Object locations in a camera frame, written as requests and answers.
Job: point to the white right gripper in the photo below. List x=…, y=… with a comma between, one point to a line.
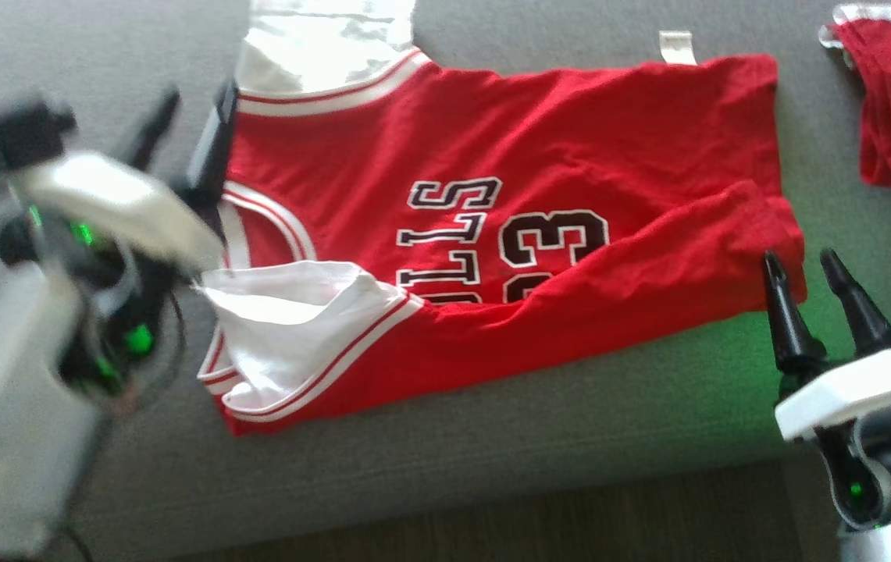
x=859, y=388

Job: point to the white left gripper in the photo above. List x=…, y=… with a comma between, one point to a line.
x=117, y=207

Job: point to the red basketball jersey white sleeves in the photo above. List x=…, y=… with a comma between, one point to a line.
x=570, y=133

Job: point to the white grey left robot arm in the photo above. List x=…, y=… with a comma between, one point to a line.
x=8, y=406

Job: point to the large grey sofa seat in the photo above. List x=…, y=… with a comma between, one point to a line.
x=492, y=445

